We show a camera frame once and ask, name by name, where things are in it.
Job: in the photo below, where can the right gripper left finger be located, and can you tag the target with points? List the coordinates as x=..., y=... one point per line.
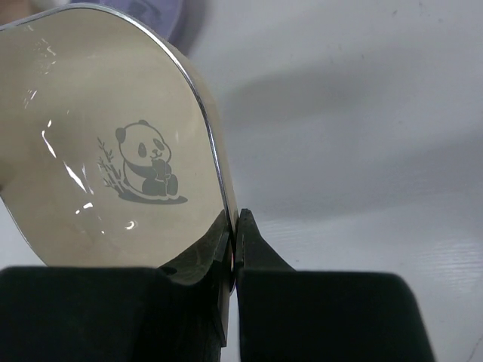
x=116, y=314

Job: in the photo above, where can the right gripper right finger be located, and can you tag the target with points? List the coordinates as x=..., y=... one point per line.
x=290, y=315

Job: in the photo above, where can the cream plate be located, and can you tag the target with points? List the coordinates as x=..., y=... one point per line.
x=112, y=151

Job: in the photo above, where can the purple plate upper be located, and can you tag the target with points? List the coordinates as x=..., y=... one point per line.
x=178, y=22

